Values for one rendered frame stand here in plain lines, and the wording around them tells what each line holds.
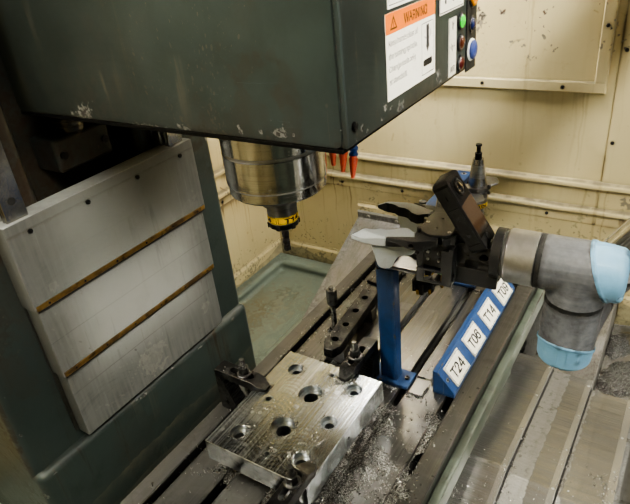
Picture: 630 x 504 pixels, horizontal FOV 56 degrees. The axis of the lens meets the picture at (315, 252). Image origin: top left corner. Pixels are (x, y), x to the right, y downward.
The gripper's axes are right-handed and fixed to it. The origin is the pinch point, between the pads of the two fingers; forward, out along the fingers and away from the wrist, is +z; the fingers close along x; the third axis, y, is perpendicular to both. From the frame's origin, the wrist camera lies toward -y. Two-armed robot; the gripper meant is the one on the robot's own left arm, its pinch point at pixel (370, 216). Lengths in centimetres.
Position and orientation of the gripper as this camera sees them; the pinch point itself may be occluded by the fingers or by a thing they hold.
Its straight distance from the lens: 89.1
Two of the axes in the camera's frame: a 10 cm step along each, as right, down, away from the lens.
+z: -8.8, -1.9, 4.3
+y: 0.7, 8.6, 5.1
